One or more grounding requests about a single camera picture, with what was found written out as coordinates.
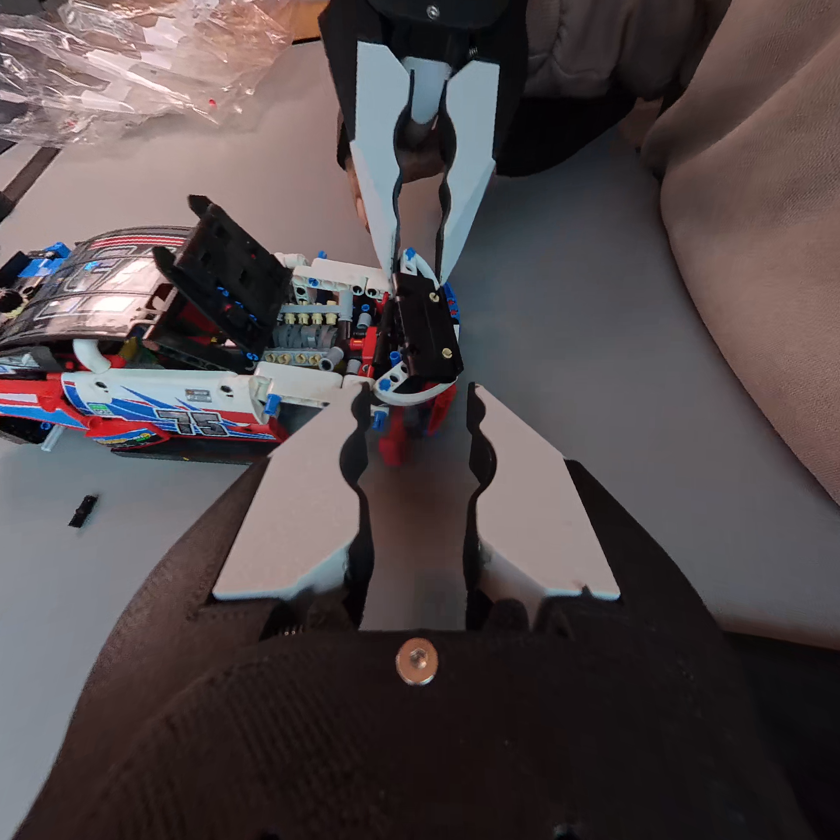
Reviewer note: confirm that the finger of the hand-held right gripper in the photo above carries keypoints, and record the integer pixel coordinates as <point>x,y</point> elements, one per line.
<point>374,131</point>
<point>476,131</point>

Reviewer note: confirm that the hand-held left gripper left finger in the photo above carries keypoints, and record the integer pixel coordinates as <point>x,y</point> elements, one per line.
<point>295,525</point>

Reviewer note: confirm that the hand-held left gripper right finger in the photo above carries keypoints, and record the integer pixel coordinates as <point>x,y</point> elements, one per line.
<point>538,525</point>

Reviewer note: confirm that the toy brick race car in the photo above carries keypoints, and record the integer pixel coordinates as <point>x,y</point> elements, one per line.
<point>164,390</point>

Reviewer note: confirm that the black white brick bumper assembly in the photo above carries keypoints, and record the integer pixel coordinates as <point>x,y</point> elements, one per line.
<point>423,328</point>

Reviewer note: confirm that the person's right forearm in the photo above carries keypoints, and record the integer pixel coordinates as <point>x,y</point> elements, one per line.
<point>623,39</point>

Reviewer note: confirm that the grey desk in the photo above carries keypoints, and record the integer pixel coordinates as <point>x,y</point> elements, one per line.
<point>590,394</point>

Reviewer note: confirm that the person's right hand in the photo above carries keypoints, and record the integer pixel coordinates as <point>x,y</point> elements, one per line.
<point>355,197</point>

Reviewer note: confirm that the small black brick connector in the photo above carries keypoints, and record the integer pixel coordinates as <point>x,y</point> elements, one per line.
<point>83,510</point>

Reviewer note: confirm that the crumpled clear plastic bag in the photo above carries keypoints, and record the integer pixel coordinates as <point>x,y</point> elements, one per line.
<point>131,65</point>

